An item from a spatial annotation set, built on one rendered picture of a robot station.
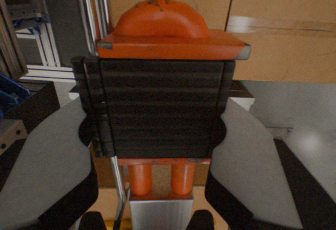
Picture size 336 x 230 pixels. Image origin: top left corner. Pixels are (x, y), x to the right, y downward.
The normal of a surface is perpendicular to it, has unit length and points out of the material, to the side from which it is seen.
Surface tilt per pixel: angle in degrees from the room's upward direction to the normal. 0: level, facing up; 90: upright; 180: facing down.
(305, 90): 0
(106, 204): 0
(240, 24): 0
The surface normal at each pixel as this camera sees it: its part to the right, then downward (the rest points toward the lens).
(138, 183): 0.04, 0.51
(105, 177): 0.02, -0.85
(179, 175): -0.41, 0.46
